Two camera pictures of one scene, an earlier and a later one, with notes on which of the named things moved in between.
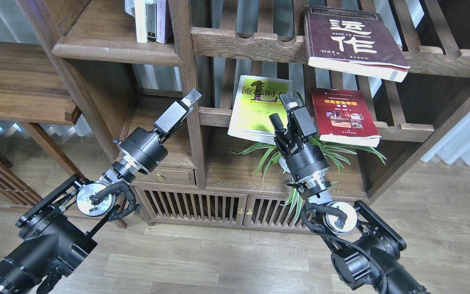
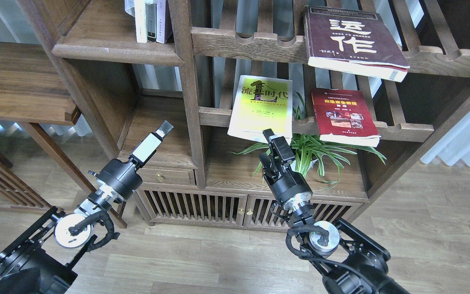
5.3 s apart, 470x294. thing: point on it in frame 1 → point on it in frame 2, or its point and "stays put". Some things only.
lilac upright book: [164, 30] stays put
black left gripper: [145, 149] → [120, 178]
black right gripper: [303, 157] → [284, 182]
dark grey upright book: [151, 17] stays put
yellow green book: [256, 98] stays put
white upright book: [140, 19] stays put
